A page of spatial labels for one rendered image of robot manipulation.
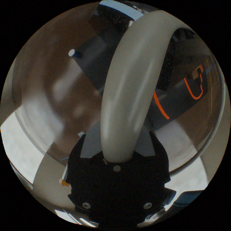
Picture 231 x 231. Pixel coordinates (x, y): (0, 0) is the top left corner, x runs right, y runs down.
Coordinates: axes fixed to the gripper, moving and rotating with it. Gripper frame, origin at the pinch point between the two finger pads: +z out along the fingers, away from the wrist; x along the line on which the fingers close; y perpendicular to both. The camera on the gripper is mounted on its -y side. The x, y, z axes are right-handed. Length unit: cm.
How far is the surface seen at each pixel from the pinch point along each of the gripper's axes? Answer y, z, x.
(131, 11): -31.8, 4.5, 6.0
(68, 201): 565, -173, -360
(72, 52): -53, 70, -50
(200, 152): 16.1, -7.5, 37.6
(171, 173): 21.5, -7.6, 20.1
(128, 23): -27.1, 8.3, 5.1
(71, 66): -37, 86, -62
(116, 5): -37.3, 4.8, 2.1
